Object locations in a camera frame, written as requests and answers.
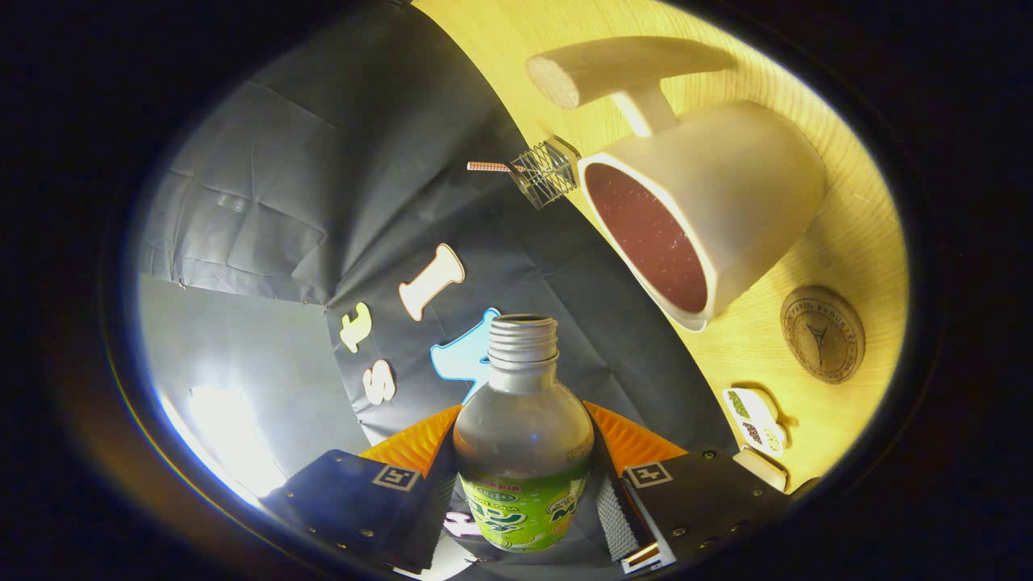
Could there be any round cork coaster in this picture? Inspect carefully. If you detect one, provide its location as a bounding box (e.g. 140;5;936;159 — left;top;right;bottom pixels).
780;286;867;385

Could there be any white divided dish of beans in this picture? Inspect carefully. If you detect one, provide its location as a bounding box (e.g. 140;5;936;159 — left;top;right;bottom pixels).
722;387;788;458

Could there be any white toaster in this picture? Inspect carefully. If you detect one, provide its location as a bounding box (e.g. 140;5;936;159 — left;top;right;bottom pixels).
733;446;790;493

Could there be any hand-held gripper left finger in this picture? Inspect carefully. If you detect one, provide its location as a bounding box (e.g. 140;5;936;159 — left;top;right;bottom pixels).
258;403;465;575

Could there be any wooden table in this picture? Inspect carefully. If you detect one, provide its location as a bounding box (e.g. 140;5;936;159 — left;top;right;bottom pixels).
412;0;910;493

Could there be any black backdrop cloth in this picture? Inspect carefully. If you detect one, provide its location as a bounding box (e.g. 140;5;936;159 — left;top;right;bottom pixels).
137;0;739;581

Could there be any silver bottle with green label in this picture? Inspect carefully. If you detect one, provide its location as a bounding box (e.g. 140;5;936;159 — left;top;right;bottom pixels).
452;313;596;554

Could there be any wire mesh holder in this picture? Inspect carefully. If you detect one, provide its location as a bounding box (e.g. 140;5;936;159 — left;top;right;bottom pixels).
510;136;582;211

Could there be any white cup with wooden handle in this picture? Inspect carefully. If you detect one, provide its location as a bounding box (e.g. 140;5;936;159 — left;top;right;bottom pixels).
526;36;828;333

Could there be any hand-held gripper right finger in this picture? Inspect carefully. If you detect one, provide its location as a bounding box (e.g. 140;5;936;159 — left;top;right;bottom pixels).
583;401;820;575

